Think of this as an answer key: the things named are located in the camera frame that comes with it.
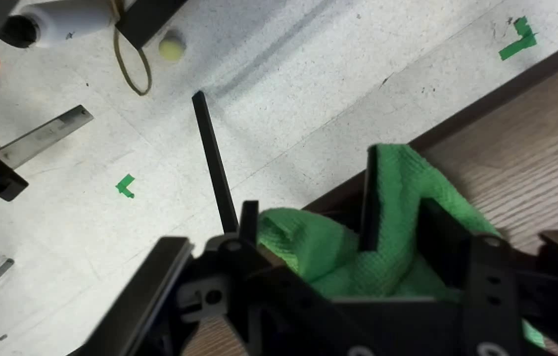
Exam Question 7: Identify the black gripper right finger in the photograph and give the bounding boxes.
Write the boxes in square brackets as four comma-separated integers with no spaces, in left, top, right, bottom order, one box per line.
[419,195,472,302]

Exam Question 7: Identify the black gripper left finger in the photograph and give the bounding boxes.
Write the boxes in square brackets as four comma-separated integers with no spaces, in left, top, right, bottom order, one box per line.
[358,143,381,254]

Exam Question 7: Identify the green cloth towel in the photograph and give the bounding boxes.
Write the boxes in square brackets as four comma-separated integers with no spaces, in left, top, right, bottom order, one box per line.
[255,141,548,351]

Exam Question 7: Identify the large green tape corner mark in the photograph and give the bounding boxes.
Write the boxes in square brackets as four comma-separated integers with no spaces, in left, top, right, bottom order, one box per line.
[496,15,538,62]

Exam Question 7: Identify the small green tape corner mark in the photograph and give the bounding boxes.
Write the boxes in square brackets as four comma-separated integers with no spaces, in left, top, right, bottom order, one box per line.
[112,171,138,199]

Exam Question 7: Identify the yellow ball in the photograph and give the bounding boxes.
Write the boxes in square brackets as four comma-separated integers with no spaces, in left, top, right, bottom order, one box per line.
[156,27,189,64]

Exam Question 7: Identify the flat grey metal bar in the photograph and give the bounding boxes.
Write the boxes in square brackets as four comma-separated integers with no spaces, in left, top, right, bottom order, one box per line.
[0,102,94,169]

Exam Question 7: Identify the white cylinder black cap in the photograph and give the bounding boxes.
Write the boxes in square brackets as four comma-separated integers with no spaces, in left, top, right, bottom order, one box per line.
[0,0,120,48]

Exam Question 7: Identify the black metal table frame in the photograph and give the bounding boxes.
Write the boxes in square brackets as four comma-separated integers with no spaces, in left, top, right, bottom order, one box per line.
[189,88,241,236]

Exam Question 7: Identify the looped thin cable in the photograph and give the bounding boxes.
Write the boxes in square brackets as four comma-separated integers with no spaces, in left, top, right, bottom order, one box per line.
[110,23,154,98]

